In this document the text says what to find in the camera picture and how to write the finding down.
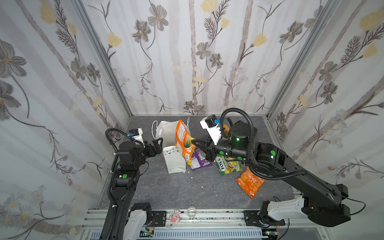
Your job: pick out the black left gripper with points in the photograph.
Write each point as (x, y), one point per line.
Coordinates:
(158, 149)

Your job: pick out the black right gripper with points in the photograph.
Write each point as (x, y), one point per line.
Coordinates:
(208, 148)

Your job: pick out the purple snack pack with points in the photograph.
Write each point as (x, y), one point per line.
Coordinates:
(199, 160)

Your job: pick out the large orange snack pack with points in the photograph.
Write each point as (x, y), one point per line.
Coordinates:
(183, 142)

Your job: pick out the white cartoon paper bag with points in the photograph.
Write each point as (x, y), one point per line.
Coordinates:
(173, 157)

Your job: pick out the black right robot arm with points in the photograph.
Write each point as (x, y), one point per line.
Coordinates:
(234, 137)

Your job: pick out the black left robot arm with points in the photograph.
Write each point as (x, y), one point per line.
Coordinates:
(123, 221)

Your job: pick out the yellow mango snack bag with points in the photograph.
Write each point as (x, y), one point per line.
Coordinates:
(226, 129)

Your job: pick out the yellow green Fox candy bag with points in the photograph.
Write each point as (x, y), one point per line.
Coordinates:
(226, 167)

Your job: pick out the orange chips pack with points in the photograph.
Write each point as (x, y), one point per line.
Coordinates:
(250, 183)

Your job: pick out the clear plastic ball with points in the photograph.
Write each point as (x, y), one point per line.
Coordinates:
(191, 212)

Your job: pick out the pink toy figure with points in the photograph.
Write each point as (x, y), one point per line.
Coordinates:
(175, 217)

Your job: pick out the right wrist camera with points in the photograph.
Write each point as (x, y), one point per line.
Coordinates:
(211, 124)

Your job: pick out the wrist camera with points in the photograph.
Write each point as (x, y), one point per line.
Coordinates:
(137, 135)
(211, 124)

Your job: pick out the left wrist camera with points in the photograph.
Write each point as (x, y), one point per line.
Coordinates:
(137, 135)

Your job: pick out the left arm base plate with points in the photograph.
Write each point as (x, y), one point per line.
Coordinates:
(158, 219)

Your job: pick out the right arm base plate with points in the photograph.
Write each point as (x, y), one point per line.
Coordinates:
(261, 220)

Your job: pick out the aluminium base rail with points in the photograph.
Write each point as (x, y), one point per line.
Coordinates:
(204, 219)

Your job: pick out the white vented cable duct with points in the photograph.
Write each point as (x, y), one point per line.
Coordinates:
(204, 234)

